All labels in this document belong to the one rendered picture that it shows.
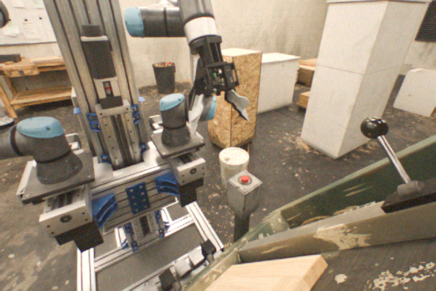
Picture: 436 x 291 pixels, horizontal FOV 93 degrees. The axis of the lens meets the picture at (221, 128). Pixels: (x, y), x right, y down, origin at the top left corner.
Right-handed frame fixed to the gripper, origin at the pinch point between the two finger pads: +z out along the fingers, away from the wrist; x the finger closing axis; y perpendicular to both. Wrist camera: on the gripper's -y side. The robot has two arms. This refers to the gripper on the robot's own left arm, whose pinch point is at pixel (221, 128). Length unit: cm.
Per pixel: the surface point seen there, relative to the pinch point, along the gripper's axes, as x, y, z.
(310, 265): 0.0, 20.6, 24.5
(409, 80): 469, -139, 20
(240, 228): 20, -48, 56
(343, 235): 6.9, 22.3, 22.0
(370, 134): 12.4, 26.8, 5.5
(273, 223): 21, -18, 42
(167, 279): -20, -32, 50
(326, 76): 204, -113, -17
